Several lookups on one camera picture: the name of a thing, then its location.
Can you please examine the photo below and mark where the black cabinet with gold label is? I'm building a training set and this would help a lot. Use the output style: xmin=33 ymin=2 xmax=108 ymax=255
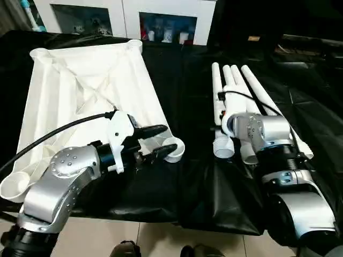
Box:
xmin=208 ymin=0 xmax=343 ymax=54

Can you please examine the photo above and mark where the grey window curtain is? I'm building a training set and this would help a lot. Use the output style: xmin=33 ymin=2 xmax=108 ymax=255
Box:
xmin=0 ymin=0 xmax=35 ymax=34

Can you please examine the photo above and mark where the dark robot left foot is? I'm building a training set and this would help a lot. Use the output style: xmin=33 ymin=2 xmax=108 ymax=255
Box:
xmin=111 ymin=240 xmax=141 ymax=257

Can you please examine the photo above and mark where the black left wrist camera cable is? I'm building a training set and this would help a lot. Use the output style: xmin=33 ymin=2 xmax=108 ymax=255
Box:
xmin=0 ymin=111 xmax=118 ymax=172

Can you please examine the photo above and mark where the white teal pole stand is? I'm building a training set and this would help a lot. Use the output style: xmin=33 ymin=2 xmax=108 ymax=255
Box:
xmin=20 ymin=0 xmax=47 ymax=33

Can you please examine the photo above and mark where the white plastic table leg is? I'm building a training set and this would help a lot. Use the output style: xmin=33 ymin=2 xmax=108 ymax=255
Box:
xmin=230 ymin=64 xmax=252 ymax=93
xmin=221 ymin=65 xmax=260 ymax=165
xmin=211 ymin=62 xmax=236 ymax=159
xmin=240 ymin=65 xmax=315 ymax=161

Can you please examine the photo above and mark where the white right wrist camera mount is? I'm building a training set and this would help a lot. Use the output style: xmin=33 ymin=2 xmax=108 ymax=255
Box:
xmin=220 ymin=85 xmax=254 ymax=140

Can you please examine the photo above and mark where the white plastic table top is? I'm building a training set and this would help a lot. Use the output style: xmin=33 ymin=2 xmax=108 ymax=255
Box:
xmin=0 ymin=39 xmax=185 ymax=202

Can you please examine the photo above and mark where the black work mat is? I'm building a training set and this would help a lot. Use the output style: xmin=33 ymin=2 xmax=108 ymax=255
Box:
xmin=0 ymin=29 xmax=343 ymax=236

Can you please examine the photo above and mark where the white display cabinet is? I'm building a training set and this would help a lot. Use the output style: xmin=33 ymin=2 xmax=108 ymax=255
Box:
xmin=33 ymin=0 xmax=217 ymax=46

